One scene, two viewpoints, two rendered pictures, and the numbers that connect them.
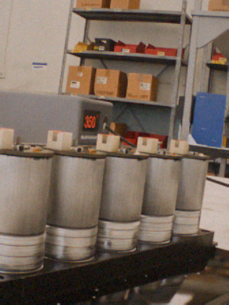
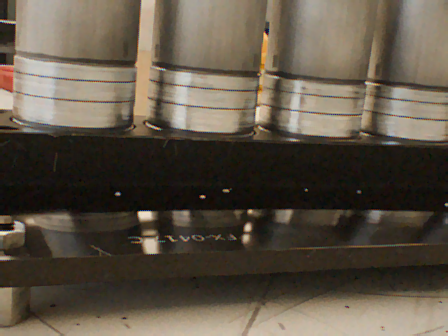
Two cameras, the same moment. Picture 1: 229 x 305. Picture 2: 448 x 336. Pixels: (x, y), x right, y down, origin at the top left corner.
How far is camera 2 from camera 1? 0.09 m
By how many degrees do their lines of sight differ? 28
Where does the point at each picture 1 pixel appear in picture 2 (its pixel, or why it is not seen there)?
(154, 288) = (348, 206)
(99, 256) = (258, 136)
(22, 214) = (61, 18)
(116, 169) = not seen: outside the picture
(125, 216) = (321, 69)
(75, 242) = (196, 97)
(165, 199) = (429, 53)
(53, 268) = (135, 134)
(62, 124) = not seen: hidden behind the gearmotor
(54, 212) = (163, 41)
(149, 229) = (395, 113)
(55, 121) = not seen: hidden behind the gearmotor
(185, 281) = (434, 210)
